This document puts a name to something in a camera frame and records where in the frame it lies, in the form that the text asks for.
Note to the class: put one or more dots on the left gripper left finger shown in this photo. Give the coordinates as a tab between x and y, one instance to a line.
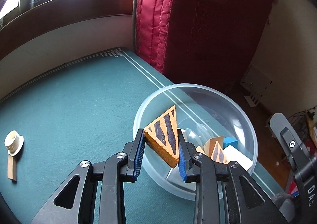
134	151

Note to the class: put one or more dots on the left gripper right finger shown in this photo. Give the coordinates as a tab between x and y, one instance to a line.
188	171

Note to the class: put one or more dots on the plain wooden triangular block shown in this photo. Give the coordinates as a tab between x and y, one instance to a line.
209	145

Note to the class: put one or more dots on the large orange tiger-striped wedge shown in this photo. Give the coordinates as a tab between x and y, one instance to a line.
162	137

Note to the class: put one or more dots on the small orange tiger-striped wedge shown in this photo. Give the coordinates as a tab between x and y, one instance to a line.
218	154

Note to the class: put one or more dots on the white zebra-striped wedge block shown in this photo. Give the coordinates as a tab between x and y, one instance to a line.
232	154

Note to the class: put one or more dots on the grey gloved right hand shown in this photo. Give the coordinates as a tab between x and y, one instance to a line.
285	203

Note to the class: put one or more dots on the clear plastic bowl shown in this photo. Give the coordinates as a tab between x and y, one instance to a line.
203	113

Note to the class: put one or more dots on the blue wooden wedge block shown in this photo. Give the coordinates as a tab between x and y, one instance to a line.
229	141

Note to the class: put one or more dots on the white floor rack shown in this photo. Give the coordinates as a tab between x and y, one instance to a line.
257	83

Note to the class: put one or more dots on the plain wooden rectangular block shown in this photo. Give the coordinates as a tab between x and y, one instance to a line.
12	168

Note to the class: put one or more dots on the red quilted curtain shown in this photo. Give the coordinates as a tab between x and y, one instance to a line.
207	42

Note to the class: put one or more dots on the dark wooden window frame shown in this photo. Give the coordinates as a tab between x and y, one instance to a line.
32	18

